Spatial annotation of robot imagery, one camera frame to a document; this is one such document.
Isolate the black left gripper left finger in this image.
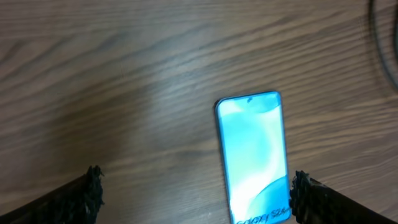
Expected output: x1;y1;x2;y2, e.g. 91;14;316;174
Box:
1;166;104;224

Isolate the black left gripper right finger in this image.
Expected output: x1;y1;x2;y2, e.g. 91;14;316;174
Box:
289;170;397;224

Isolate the blue Samsung Galaxy smartphone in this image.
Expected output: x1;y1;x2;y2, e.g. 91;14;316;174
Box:
214;91;291;223

